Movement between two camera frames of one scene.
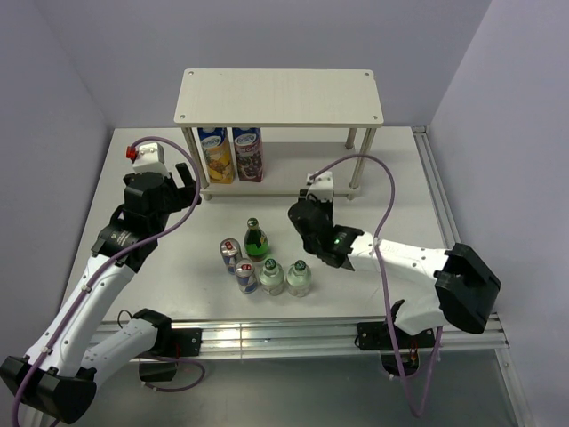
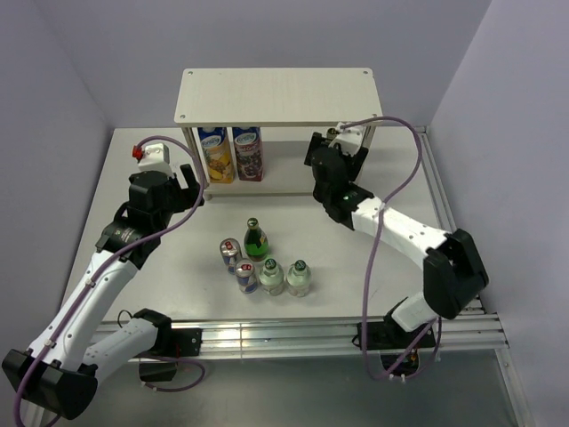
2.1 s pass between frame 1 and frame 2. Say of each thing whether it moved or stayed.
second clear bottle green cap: stayed
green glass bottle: stayed
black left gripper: stayed
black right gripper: moved
